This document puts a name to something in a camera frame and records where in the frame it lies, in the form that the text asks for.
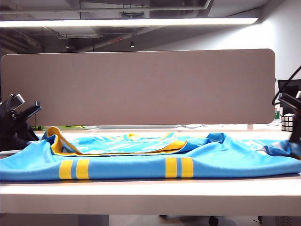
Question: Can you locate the thin white cable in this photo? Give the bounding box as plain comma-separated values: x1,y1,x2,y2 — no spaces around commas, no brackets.
177,124,224,129

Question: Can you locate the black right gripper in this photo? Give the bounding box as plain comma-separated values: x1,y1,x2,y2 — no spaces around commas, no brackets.
278,92,301,157

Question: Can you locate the green object behind divider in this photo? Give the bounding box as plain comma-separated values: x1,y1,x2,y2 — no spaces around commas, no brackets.
32,125,87,130

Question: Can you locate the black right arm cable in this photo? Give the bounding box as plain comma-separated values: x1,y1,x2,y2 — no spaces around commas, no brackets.
272,65,301,106

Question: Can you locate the long ceiling light strip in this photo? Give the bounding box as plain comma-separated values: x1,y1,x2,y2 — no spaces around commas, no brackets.
0,17,259,28

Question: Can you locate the Rubik's cube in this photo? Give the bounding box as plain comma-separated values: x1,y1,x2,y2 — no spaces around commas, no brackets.
281,113,296,132

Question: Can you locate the plastic bottle with green label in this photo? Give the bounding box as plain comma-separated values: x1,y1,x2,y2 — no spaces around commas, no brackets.
274,79,282,128

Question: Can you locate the black office chair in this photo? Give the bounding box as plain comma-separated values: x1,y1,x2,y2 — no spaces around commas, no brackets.
277,79,301,116

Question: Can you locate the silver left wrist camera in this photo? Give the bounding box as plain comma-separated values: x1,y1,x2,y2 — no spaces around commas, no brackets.
6,93,25,109

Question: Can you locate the grey cabinet under table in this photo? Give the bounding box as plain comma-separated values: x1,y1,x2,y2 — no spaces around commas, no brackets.
258,216,301,226

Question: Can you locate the black chair base with caster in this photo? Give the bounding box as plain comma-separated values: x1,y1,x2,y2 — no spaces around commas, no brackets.
159,214,219,226

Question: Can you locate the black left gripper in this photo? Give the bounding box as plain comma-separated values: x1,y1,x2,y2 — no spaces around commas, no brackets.
4,101,42,149

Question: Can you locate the grey-brown desk divider panel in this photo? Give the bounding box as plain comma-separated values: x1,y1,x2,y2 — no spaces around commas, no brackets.
0,48,276,127

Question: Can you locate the blue and yellow soccer jersey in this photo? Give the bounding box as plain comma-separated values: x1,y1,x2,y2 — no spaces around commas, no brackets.
0,126,301,181

